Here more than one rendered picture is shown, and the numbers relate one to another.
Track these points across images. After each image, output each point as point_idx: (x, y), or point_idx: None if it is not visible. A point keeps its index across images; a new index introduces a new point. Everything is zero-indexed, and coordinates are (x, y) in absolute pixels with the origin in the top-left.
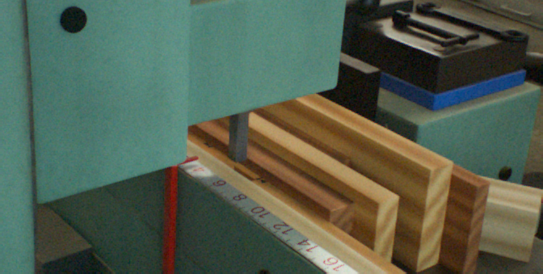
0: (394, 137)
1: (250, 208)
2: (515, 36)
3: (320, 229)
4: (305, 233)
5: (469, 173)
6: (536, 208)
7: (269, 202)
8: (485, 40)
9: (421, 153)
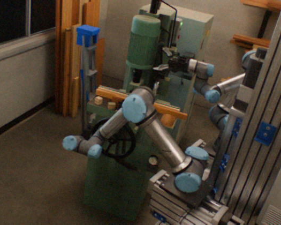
0: (121, 97)
1: (126, 92)
2: (119, 102)
3: (121, 94)
4: (121, 93)
5: (114, 97)
6: (108, 102)
7: (126, 95)
8: (121, 102)
9: (118, 96)
